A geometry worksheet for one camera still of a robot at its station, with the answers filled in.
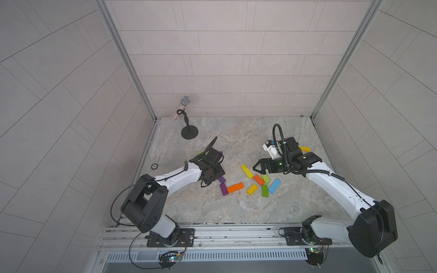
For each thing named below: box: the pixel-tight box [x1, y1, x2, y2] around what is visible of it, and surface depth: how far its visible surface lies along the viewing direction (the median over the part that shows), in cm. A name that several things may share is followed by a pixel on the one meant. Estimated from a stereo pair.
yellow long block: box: [240, 163, 254, 180], surface depth 92 cm
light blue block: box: [268, 178, 282, 194], surface depth 88 cm
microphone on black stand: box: [171, 95, 199, 140], surface depth 107 cm
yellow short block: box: [246, 183, 259, 196], surface depth 86 cm
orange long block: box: [226, 182, 245, 194], surface depth 87 cm
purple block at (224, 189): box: [219, 182, 230, 197], surface depth 86 cm
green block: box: [261, 184, 269, 198], surface depth 86 cm
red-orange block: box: [253, 174, 265, 186], surface depth 91 cm
